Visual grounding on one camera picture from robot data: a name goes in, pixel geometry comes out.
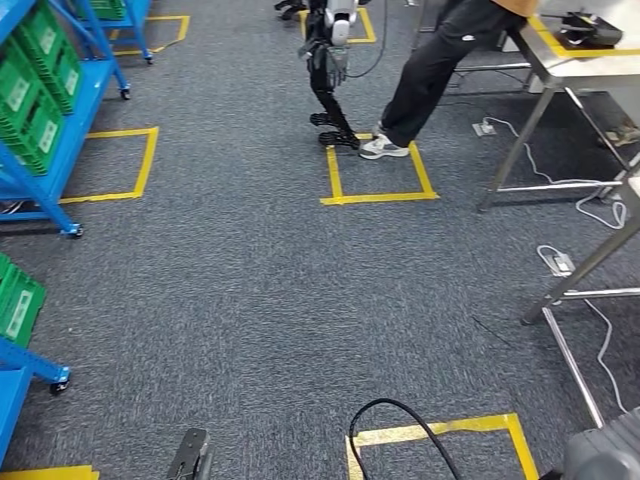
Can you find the person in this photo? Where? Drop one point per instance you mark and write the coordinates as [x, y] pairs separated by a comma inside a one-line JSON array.
[[430, 66]]

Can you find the black device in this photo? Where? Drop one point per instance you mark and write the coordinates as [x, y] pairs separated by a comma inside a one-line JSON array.
[[590, 30]]

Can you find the steel table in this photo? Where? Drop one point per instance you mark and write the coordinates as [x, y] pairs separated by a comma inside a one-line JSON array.
[[560, 73]]

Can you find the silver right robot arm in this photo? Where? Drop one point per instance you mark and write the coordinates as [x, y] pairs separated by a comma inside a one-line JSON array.
[[605, 450]]

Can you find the steel workbench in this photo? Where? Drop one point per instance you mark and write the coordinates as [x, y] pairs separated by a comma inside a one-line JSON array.
[[580, 268]]

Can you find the black robot left foot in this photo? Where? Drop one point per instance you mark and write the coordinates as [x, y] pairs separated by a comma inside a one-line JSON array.
[[190, 457]]

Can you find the yellow floor tape frame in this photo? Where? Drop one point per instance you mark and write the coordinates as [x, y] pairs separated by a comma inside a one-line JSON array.
[[380, 197], [50, 473], [450, 426], [367, 26]]

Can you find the tan floor object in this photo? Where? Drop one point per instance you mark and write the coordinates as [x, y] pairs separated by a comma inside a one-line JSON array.
[[623, 134]]

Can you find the white power strip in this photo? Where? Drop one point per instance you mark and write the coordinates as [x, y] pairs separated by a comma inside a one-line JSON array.
[[562, 264], [484, 128]]

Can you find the silver black humanoid robot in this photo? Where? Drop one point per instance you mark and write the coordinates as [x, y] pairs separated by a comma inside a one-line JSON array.
[[324, 73]]

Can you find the blue steel shelf rack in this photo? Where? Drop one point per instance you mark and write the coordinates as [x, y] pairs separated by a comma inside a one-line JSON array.
[[75, 119], [12, 404], [135, 13]]

